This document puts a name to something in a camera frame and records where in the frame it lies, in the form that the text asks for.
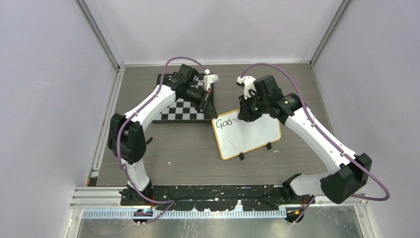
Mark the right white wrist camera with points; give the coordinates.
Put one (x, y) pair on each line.
(247, 83)

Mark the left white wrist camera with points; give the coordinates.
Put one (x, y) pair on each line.
(209, 79)

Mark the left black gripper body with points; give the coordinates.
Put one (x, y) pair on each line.
(202, 105)

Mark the black white checkerboard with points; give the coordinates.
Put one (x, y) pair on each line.
(180, 111)

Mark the yellow framed whiteboard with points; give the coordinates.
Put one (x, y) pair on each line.
(236, 137)

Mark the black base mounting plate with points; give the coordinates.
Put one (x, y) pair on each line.
(213, 197)

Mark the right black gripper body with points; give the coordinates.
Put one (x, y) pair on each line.
(256, 106)

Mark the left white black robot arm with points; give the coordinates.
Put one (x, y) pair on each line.
(126, 137)

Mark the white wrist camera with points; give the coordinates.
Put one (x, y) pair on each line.
(209, 79)
(247, 83)

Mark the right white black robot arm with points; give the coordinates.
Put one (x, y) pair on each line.
(346, 173)

